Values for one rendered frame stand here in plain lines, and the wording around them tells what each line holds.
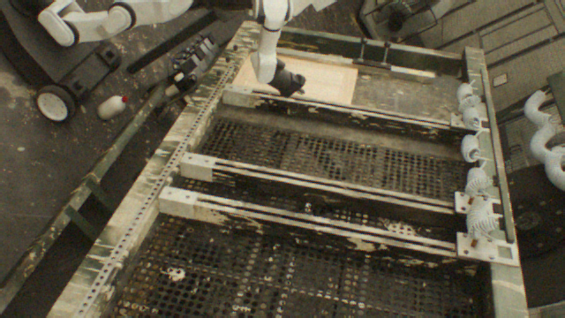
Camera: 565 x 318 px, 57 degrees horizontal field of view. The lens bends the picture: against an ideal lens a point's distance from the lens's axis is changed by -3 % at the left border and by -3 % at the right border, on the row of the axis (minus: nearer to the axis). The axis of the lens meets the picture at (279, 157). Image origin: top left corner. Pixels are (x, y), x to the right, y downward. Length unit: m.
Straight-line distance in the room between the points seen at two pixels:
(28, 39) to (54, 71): 0.20
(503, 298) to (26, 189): 2.07
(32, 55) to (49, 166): 0.55
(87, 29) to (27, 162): 0.71
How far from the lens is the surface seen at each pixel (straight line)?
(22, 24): 2.91
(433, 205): 1.96
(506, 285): 1.74
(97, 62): 3.05
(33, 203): 2.71
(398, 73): 2.78
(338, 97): 2.52
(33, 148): 2.82
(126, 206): 1.88
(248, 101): 2.40
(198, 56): 2.70
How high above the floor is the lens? 2.20
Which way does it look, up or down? 30 degrees down
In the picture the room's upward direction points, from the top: 66 degrees clockwise
